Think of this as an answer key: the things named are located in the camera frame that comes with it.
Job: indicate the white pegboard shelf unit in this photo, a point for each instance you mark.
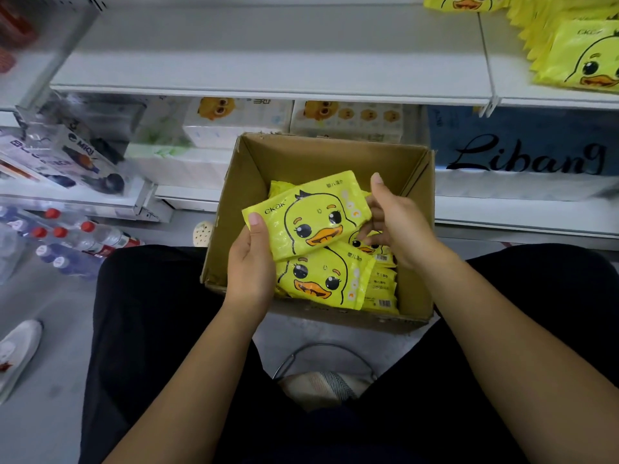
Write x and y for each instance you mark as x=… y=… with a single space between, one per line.
x=58 y=53

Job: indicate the person's black trousers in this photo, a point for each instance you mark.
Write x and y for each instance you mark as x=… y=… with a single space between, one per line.
x=145 y=333

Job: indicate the MIQI boxes with fruit print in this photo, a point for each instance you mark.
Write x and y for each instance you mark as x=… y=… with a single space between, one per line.
x=68 y=159

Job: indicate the person's left cream clog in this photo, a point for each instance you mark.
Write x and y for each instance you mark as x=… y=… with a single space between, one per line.
x=202 y=233

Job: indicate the brown cardboard box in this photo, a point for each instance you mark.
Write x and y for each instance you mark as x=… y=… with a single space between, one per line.
x=290 y=154

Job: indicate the person's left hand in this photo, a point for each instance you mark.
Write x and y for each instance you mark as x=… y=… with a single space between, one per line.
x=249 y=270

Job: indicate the yellow duck packets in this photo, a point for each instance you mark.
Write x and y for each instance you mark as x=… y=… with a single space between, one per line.
x=580 y=53
x=385 y=290

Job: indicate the metal frame stool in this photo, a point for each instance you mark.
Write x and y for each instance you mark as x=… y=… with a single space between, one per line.
x=319 y=386

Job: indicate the person's left forearm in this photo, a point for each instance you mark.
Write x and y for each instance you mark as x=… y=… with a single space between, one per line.
x=193 y=391

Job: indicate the white metal shelf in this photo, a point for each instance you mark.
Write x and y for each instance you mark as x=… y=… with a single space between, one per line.
x=271 y=53

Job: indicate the green white tissue pack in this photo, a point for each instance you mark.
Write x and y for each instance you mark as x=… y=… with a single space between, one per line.
x=160 y=140

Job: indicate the pack of red-capped bottles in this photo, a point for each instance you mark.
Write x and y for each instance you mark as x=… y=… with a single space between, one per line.
x=68 y=241

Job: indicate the person's right forearm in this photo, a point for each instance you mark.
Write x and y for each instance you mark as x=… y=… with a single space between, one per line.
x=522 y=362

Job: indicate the person's right hand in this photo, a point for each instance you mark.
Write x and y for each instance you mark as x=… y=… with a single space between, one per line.
x=406 y=227

